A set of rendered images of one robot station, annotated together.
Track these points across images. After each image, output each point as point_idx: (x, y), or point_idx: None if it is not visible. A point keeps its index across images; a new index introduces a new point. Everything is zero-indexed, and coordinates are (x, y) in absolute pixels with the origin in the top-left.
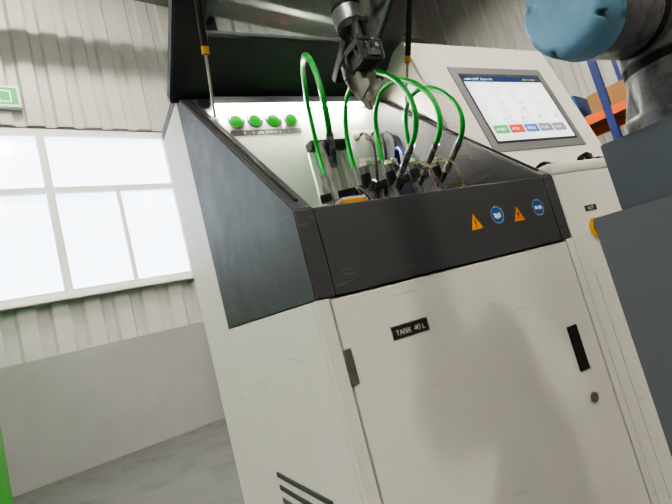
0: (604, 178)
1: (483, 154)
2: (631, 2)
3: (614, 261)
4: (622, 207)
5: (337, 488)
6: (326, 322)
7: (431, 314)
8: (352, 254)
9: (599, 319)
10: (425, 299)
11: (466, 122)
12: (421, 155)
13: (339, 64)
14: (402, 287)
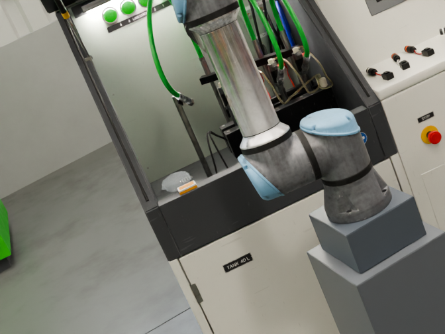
0: None
1: (334, 59)
2: (283, 187)
3: (317, 276)
4: (322, 248)
5: None
6: (177, 273)
7: (254, 250)
8: (190, 228)
9: (420, 213)
10: (249, 241)
11: None
12: (298, 18)
13: None
14: (230, 238)
